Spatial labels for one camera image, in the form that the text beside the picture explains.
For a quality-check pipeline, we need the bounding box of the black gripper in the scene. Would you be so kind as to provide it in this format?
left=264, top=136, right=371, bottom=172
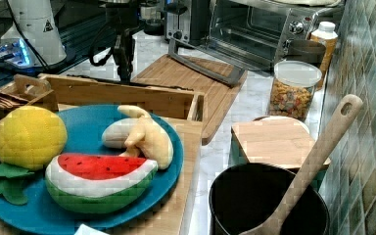
left=106, top=6, right=138, bottom=82

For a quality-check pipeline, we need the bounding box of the wooden drawer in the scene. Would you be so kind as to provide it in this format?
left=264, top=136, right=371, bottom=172
left=38, top=73, right=204, bottom=121

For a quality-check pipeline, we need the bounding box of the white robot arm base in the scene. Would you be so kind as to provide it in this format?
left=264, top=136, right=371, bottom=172
left=1, top=0, right=75, bottom=70

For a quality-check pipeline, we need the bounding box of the wooden drawer cabinet top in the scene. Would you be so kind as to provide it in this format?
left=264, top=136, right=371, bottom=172
left=0, top=114, right=201, bottom=235

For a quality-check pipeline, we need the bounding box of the black silver toaster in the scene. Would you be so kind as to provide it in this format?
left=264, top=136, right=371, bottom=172
left=164, top=0, right=211, bottom=46

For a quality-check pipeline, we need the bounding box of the bamboo cutting board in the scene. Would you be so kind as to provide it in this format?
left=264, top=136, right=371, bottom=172
left=132, top=55, right=248, bottom=145

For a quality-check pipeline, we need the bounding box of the plush peeled banana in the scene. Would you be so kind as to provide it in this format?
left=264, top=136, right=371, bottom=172
left=102, top=105, right=173, bottom=169

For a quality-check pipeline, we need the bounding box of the silver toaster oven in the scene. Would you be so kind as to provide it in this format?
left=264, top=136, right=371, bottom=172
left=205, top=0, right=344, bottom=71

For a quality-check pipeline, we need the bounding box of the wooden utensil caddy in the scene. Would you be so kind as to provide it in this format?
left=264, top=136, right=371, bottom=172
left=0, top=74, right=58, bottom=122

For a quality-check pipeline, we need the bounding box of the plush yellow lemon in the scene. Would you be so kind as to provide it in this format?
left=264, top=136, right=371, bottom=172
left=0, top=106, right=68, bottom=205

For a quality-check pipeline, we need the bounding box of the plush watermelon slice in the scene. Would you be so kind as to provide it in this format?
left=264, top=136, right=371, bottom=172
left=45, top=153, right=158, bottom=213

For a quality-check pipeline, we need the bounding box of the round canister under wooden lid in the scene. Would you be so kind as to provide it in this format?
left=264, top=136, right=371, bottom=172
left=230, top=116, right=327, bottom=192

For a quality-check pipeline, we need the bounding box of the clear cereal jar white lid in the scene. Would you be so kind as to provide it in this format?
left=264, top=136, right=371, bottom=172
left=268, top=61, right=322, bottom=121

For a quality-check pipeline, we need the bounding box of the square wooden lid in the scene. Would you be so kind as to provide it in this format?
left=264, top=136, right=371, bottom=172
left=230, top=117, right=332, bottom=170

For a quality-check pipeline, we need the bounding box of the orange bottle white cap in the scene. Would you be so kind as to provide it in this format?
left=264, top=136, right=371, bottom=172
left=310, top=22, right=338, bottom=89

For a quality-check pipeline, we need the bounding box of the white paper corner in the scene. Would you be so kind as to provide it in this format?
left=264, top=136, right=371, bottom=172
left=74, top=224, right=108, bottom=235

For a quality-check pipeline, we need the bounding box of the black utensil pot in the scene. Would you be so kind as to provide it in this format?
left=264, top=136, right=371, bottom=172
left=209, top=164, right=330, bottom=235

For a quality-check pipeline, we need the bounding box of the wooden spoon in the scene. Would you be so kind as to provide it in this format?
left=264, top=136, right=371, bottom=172
left=239, top=94, right=363, bottom=235

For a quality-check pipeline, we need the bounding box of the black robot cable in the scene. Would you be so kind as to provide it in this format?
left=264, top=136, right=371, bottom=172
left=87, top=23, right=116, bottom=68

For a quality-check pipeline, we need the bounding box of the grey toaster oven door handle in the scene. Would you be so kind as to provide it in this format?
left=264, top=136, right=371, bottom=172
left=167, top=37, right=247, bottom=88

